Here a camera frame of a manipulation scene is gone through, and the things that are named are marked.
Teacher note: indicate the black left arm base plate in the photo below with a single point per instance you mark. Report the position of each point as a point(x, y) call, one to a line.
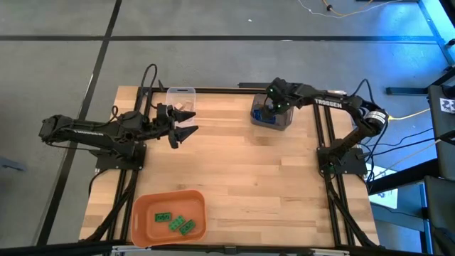
point(121, 163)

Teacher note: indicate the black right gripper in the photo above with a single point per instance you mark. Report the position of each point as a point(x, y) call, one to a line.
point(282, 96)

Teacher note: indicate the clear plastic bin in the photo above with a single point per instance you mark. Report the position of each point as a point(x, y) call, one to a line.
point(172, 97)

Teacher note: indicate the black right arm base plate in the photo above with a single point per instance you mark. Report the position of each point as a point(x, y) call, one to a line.
point(350, 164)

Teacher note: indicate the grey translucent plastic bin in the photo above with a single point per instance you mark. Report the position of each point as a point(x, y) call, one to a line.
point(288, 122)

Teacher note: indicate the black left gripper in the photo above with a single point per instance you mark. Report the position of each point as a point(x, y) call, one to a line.
point(163, 128)

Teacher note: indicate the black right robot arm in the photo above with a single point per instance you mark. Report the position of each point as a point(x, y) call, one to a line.
point(330, 103)

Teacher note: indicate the black white marker tag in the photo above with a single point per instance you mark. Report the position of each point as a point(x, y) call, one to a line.
point(448, 105)

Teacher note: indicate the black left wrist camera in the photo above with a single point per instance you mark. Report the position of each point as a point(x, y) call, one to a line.
point(162, 110)

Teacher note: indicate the green toy brick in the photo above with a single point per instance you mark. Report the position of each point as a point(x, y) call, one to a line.
point(187, 227)
point(176, 223)
point(163, 217)

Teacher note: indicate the black case with tag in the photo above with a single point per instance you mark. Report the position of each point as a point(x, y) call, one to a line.
point(442, 142)

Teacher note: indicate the white printed paper sheet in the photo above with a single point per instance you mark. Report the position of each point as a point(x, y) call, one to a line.
point(385, 193)

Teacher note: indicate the black stand base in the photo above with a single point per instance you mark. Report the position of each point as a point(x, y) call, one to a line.
point(409, 90)

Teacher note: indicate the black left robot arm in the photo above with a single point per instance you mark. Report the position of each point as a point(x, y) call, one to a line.
point(89, 131)

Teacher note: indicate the orange plastic bin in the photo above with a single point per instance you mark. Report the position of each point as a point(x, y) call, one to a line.
point(142, 231)

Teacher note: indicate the blue toy brick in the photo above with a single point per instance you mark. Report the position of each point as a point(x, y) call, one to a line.
point(256, 114)
point(268, 119)

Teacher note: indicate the black aluminium table frame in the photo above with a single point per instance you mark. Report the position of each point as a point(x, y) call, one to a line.
point(220, 90)

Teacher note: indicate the plain wooden block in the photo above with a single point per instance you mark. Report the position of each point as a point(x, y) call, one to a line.
point(179, 105)

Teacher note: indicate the black frame bracket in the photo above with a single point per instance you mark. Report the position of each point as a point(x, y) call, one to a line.
point(160, 86)

